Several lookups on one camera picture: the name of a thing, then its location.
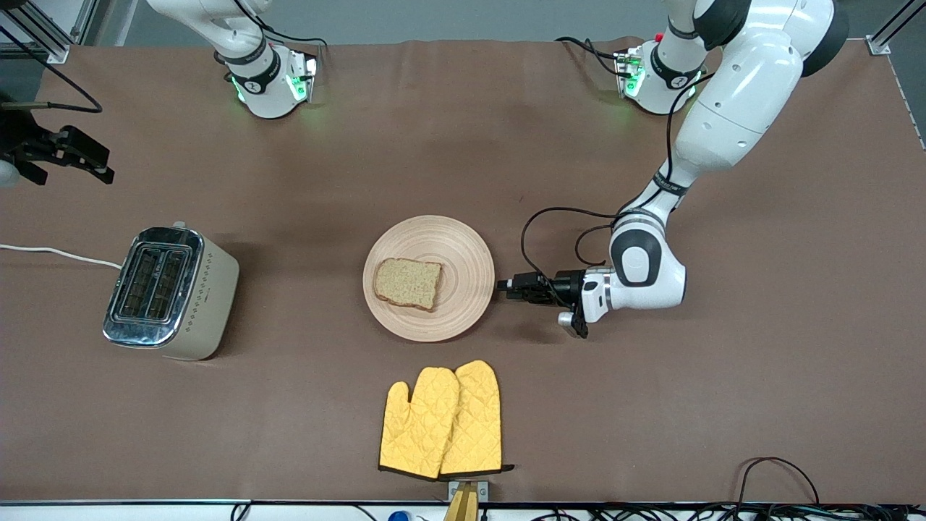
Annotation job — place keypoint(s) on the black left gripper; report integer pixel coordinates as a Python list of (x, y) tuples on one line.
[(566, 284)]

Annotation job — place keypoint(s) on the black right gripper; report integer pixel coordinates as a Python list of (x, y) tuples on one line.
[(20, 142)]

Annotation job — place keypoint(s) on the light wooden round plate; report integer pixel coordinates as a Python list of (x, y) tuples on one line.
[(463, 246)]

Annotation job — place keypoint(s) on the brown bread toast slice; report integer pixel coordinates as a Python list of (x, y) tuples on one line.
[(409, 284)]

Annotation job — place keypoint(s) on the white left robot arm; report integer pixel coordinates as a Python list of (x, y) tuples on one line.
[(745, 94)]

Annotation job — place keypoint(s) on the brown table cover sheet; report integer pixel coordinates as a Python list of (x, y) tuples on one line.
[(579, 405)]

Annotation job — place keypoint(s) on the yellow quilted oven mitt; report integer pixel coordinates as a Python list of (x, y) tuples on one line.
[(419, 427), (477, 420)]

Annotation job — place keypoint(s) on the silver cream two-slot toaster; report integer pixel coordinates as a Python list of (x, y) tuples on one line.
[(170, 297)]

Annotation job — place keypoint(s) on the small blue object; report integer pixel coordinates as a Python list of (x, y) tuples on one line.
[(398, 517)]

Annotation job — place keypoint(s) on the aluminium frame profile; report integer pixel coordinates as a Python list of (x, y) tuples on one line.
[(897, 29), (54, 51)]

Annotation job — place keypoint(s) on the grey metal bracket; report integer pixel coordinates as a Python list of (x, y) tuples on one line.
[(483, 490)]

